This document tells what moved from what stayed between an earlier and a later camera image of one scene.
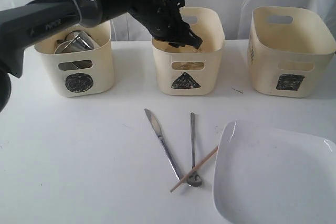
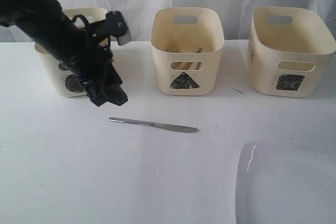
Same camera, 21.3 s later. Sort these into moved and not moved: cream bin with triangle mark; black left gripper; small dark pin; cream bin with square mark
Moved: black left gripper
Not moved: cream bin with square mark; small dark pin; cream bin with triangle mark
